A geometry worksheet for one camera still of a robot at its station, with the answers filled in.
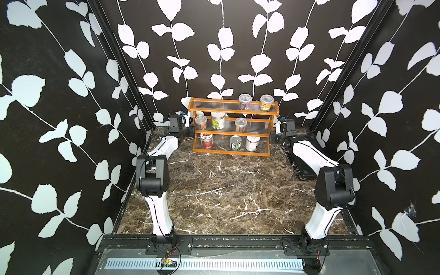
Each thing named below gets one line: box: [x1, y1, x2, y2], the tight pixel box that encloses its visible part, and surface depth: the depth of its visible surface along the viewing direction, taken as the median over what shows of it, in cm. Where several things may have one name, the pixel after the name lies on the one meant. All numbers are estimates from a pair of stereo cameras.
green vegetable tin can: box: [229, 135, 243, 152], surface depth 106 cm
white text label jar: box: [245, 135, 262, 152], surface depth 103 cm
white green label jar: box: [210, 111, 226, 131], surface depth 97 cm
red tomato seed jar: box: [199, 132, 214, 149], surface depth 106 cm
